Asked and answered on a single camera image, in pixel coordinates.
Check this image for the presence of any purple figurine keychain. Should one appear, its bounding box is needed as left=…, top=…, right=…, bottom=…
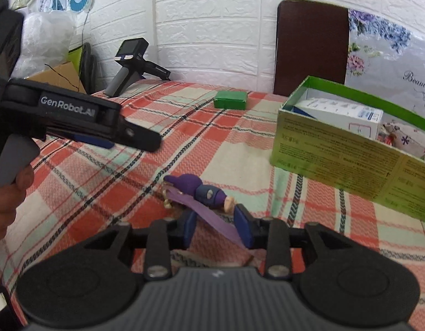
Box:
left=164, top=174, right=255, bottom=250

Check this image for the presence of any green cardboard box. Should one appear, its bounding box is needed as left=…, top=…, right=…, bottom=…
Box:
left=270, top=76, right=425, bottom=222

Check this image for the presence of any white medicine box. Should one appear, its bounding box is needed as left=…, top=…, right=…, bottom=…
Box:
left=292, top=98, right=383, bottom=139

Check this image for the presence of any white patterned drawstring pouch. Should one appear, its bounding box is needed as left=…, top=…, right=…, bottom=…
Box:
left=378, top=122, right=425, bottom=161

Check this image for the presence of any person's left hand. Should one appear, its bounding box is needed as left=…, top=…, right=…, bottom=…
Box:
left=0, top=164, right=34, bottom=241

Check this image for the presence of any brown cardboard box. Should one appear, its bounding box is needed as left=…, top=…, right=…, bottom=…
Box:
left=27, top=62, right=86, bottom=94

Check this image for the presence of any black backpack green panel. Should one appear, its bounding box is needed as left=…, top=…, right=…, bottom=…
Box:
left=68, top=43, right=97, bottom=95

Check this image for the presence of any clear plastic bag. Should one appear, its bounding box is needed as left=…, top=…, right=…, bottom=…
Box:
left=12, top=10, right=76, bottom=78

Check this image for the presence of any spare grey handheld gripper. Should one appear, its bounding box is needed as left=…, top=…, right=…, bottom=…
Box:
left=104, top=38, right=170, bottom=98

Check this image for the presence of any plaid tablecloth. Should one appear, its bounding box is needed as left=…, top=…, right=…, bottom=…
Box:
left=0, top=81, right=425, bottom=330

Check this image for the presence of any green small box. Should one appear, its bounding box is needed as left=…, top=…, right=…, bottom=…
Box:
left=214, top=90, right=247, bottom=110

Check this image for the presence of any dark brown headboard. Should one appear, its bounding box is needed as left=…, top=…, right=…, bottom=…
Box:
left=274, top=0, right=349, bottom=97

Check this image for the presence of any floral white bag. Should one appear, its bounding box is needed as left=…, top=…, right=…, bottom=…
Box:
left=345, top=9, right=425, bottom=118

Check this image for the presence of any black power cable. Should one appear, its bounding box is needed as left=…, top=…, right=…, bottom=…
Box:
left=44, top=0, right=103, bottom=92

